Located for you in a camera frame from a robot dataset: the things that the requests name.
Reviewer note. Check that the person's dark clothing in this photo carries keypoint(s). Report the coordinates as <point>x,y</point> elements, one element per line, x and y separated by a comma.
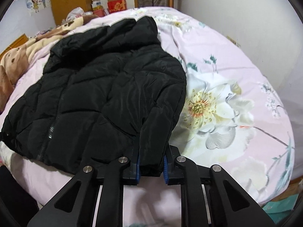
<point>14,194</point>

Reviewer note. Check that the teal cardboard box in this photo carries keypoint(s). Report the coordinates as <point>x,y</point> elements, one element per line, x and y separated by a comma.
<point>281,204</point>

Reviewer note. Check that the bed with pink floral sheet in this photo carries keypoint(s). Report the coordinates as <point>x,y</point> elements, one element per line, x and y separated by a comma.
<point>224,63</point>

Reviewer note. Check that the cartoon couple wall poster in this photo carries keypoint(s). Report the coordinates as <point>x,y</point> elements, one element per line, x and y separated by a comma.
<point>37,2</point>

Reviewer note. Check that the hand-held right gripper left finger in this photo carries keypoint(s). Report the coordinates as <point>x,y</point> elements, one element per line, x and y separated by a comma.
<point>138,170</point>

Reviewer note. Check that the red gift box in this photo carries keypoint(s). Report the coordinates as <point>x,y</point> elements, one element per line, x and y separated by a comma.
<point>116,6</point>

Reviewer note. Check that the brown dog print blanket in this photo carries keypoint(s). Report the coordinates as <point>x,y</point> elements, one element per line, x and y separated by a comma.
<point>14,59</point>

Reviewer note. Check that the wall sockets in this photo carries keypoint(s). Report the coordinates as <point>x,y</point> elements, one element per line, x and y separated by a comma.
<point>233,40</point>

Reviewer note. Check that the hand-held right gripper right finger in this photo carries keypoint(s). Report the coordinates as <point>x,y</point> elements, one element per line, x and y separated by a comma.
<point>166,170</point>

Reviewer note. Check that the black puffer jacket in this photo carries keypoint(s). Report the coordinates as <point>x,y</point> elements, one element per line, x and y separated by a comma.
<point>106,87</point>

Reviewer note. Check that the white and blue box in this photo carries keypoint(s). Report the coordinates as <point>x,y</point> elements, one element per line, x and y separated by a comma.
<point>97,6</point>

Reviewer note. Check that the wooden wardrobe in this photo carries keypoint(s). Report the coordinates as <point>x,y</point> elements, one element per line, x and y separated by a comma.
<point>68,2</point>

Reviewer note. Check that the white plastic bag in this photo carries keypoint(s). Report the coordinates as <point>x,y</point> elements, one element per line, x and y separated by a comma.
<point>74,14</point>

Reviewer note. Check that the wooden headboard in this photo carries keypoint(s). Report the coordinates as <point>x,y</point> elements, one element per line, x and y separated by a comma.
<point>14,43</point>

